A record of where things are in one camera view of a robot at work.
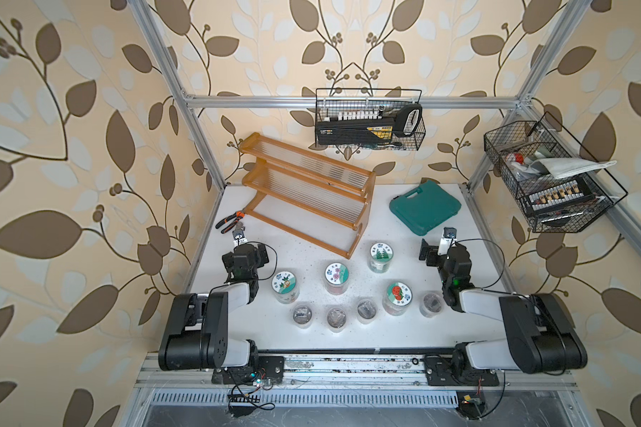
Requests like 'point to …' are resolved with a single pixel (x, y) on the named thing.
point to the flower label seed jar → (336, 278)
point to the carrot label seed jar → (284, 286)
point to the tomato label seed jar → (398, 297)
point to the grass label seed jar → (380, 256)
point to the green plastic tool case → (425, 208)
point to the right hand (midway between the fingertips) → (439, 241)
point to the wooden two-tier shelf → (328, 188)
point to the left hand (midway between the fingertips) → (246, 245)
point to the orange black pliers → (239, 214)
